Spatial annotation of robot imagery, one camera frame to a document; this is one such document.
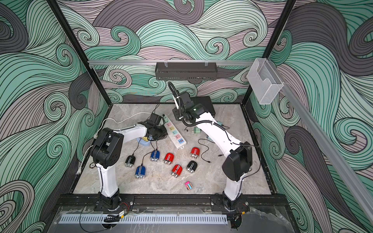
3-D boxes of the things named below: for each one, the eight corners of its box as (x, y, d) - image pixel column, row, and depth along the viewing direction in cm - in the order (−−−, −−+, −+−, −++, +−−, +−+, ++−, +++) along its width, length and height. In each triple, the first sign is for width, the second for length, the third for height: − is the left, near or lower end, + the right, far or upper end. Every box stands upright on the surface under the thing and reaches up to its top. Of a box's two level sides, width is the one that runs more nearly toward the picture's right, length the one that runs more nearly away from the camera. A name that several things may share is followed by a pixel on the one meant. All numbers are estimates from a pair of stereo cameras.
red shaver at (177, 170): (170, 174, 85) (170, 173, 82) (175, 164, 89) (174, 163, 86) (179, 178, 83) (179, 176, 81) (183, 168, 87) (183, 166, 85)
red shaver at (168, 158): (163, 162, 89) (163, 160, 87) (167, 153, 93) (167, 151, 91) (171, 165, 88) (170, 163, 86) (175, 156, 92) (174, 154, 90)
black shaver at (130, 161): (126, 167, 88) (124, 165, 85) (128, 157, 92) (127, 155, 89) (134, 167, 88) (132, 165, 85) (136, 157, 92) (134, 155, 89)
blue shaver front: (135, 178, 83) (134, 176, 81) (137, 167, 88) (136, 165, 85) (144, 178, 83) (143, 176, 81) (146, 167, 88) (145, 165, 85)
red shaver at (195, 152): (189, 156, 92) (189, 154, 90) (193, 148, 96) (193, 145, 93) (196, 160, 91) (197, 157, 88) (200, 151, 95) (201, 149, 92)
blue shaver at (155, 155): (150, 161, 90) (149, 159, 88) (152, 152, 94) (151, 150, 92) (159, 161, 90) (158, 159, 88) (160, 152, 94) (159, 150, 92)
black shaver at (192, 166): (185, 169, 87) (185, 167, 84) (190, 161, 90) (191, 158, 88) (192, 174, 85) (193, 172, 82) (198, 165, 88) (198, 163, 86)
